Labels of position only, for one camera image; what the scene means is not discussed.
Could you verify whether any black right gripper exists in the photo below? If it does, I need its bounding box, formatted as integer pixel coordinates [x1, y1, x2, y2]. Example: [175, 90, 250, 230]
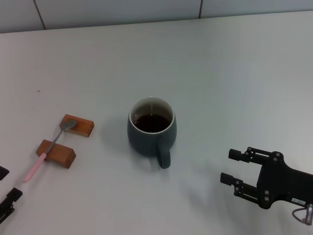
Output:
[220, 146, 313, 210]

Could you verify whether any right gripper cable connector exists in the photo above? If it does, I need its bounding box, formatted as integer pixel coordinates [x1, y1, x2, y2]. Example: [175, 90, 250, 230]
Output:
[292, 203, 313, 226]

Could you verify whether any dark coffee liquid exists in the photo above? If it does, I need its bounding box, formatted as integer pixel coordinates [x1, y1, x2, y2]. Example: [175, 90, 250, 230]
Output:
[134, 114, 173, 133]

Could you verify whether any pink handled metal spoon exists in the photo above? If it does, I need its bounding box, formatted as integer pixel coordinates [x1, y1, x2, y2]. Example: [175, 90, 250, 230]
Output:
[22, 119, 78, 183]

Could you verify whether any plain wooden block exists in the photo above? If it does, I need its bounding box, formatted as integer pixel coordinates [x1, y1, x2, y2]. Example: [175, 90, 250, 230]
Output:
[35, 139, 77, 169]

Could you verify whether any grey ceramic cup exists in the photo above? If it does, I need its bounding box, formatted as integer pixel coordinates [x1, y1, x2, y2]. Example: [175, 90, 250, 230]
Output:
[126, 96, 177, 169]

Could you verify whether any stained wooden block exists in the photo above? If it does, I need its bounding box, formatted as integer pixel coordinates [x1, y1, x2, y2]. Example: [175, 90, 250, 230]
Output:
[59, 114, 95, 138]

